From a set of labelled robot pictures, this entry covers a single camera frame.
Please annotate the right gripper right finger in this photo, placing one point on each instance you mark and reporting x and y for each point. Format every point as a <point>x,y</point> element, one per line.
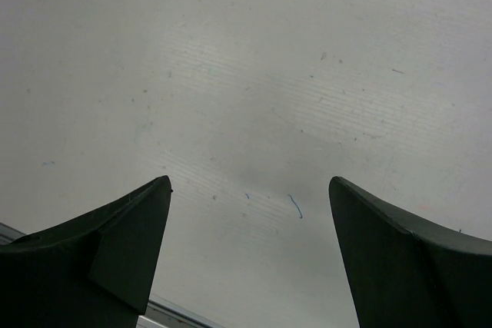
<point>406,271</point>

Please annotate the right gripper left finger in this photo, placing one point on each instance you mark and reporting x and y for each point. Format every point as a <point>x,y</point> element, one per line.
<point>95,270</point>

